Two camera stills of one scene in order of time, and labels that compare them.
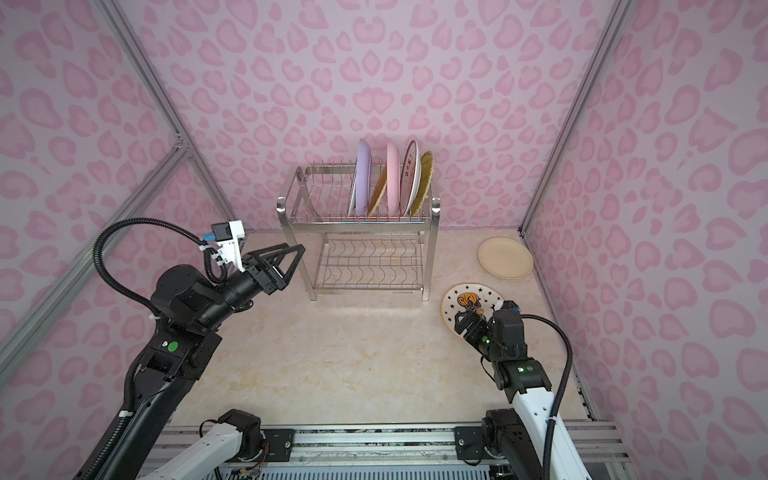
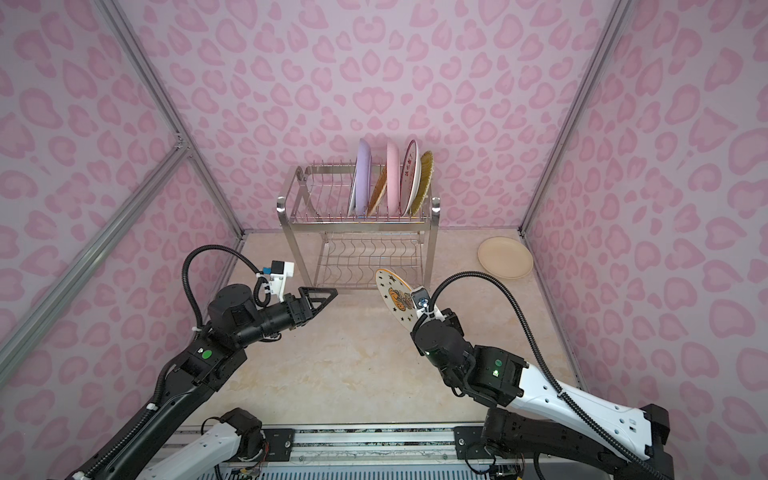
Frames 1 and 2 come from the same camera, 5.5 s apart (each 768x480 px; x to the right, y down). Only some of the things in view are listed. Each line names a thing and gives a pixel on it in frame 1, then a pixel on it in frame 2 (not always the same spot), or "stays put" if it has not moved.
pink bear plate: (393, 179) stays put
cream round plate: (505, 257) stays put
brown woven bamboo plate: (379, 188) stays put
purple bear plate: (363, 178) stays put
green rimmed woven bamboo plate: (427, 163) stays put
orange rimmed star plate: (467, 297) → (396, 294)
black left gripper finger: (259, 257) → (318, 297)
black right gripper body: (480, 335) → (416, 340)
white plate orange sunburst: (411, 178) stays put
